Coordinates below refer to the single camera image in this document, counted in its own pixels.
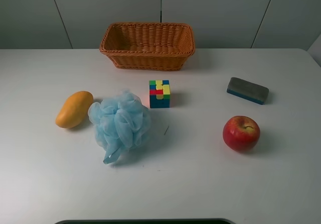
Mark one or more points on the blue mesh bath loofah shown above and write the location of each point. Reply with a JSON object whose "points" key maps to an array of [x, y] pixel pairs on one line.
{"points": [[121, 123]]}

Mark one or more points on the multicoloured puzzle cube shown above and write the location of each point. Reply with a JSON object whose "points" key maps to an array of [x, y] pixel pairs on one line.
{"points": [[159, 94]]}

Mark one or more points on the orange wicker basket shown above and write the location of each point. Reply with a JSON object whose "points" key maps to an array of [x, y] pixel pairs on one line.
{"points": [[148, 46]]}

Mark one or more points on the red apple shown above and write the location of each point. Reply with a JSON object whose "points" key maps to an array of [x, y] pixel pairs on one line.
{"points": [[241, 133]]}

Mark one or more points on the yellow mango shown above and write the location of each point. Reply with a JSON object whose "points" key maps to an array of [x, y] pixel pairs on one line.
{"points": [[74, 110]]}

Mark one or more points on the grey blue board eraser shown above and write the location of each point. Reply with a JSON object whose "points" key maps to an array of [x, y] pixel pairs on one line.
{"points": [[248, 90]]}

